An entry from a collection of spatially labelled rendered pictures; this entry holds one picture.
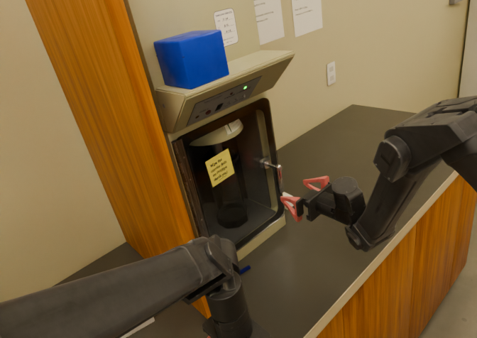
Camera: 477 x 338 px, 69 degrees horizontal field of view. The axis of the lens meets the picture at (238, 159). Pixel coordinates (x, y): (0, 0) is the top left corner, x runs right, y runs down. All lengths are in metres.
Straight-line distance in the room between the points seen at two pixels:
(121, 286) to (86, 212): 0.93
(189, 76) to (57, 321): 0.50
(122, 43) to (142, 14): 0.13
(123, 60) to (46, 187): 0.64
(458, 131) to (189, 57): 0.45
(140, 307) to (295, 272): 0.73
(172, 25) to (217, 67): 0.14
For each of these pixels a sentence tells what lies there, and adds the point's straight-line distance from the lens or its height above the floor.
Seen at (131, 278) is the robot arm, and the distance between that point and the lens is 0.34.
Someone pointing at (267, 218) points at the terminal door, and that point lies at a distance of 1.07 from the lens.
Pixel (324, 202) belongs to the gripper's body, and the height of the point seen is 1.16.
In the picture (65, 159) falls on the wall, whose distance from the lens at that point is 1.17.
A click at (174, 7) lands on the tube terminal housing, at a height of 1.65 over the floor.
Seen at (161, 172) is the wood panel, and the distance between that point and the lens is 0.69.
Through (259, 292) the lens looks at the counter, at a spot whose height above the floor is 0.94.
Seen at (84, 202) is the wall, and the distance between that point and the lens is 1.23.
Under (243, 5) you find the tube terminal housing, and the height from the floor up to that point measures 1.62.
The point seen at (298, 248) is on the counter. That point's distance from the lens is 1.09.
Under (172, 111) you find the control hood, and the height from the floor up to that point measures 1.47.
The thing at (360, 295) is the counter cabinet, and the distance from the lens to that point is 1.15.
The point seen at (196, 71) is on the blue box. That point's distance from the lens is 0.68.
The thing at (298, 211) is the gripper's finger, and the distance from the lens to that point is 0.88.
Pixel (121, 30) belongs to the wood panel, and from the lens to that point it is 0.63.
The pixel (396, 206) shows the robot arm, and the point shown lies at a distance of 0.63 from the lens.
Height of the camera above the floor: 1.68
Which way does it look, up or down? 27 degrees down
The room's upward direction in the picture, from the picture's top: 11 degrees counter-clockwise
